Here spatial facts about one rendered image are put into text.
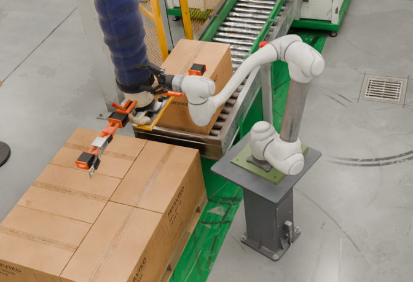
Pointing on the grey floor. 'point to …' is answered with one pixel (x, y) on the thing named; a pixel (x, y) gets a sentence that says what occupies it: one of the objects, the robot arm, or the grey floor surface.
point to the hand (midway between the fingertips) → (139, 77)
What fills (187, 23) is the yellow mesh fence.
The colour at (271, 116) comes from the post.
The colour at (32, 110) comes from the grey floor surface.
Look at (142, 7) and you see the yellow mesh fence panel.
